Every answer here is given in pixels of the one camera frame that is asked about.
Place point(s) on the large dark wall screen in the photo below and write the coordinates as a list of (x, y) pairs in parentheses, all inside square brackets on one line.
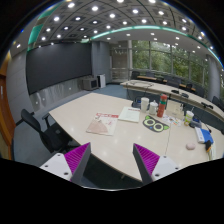
[(53, 64)]

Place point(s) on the white paper booklet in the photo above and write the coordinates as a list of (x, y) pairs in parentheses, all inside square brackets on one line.
[(130, 114)]

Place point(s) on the grey cabinet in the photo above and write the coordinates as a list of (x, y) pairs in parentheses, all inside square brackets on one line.
[(90, 84)]

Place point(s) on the pink computer mouse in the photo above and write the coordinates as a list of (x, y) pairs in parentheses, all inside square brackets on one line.
[(190, 146)]

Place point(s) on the blue and white box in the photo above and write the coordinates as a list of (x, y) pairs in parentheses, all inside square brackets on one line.
[(203, 135)]

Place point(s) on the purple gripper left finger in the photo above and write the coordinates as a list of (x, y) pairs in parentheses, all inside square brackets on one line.
[(69, 166)]

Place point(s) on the black cat face mousepad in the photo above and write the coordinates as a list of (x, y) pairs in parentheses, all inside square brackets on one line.
[(154, 125)]

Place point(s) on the black office chair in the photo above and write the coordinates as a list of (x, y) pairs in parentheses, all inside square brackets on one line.
[(54, 138)]

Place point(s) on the white paper cup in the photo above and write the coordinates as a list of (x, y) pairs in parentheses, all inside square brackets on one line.
[(144, 104)]

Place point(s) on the white standing appliance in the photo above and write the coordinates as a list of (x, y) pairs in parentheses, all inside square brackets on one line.
[(101, 80)]

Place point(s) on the white card stand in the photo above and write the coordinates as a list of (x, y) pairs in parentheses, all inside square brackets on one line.
[(174, 109)]

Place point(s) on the red thermos bottle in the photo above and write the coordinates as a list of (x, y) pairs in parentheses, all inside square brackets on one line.
[(162, 105)]

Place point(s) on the green labelled cup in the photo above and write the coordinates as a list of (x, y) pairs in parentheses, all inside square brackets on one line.
[(188, 117)]

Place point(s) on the long curved conference table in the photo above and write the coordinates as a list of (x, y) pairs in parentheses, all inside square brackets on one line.
[(174, 93)]

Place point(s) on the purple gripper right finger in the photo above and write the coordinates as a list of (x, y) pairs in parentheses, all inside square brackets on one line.
[(151, 166)]

